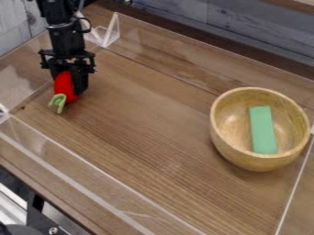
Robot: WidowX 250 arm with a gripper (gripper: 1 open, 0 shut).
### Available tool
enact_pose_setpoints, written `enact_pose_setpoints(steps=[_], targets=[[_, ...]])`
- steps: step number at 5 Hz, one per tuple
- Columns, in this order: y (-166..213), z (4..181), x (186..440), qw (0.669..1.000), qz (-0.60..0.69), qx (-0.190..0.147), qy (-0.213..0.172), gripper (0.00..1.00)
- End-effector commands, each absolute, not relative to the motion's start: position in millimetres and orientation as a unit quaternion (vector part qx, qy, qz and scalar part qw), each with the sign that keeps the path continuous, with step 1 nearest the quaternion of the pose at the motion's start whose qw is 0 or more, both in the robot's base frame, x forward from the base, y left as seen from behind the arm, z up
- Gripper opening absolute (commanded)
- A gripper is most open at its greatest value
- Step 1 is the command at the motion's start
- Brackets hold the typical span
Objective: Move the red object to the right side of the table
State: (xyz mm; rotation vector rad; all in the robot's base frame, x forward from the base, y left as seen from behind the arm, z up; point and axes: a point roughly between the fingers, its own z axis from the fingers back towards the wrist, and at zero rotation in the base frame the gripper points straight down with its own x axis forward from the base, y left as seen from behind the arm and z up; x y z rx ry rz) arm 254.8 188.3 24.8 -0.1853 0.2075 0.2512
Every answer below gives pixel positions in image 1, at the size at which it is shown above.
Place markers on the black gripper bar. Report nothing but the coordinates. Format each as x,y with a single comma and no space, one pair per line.
58,63

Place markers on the red plush strawberry toy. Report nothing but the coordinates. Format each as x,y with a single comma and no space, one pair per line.
63,91

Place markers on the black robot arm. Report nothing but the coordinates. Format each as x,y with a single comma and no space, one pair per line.
65,27

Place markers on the green rectangular block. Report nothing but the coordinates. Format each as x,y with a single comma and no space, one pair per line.
263,130

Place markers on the wooden bowl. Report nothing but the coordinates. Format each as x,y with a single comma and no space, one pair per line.
229,125

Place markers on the clear acrylic corner bracket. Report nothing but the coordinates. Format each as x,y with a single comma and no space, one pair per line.
105,35

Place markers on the clear acrylic tray wall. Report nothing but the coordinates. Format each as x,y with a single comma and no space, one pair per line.
126,161

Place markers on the black metal table frame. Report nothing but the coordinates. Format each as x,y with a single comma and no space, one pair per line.
37,220

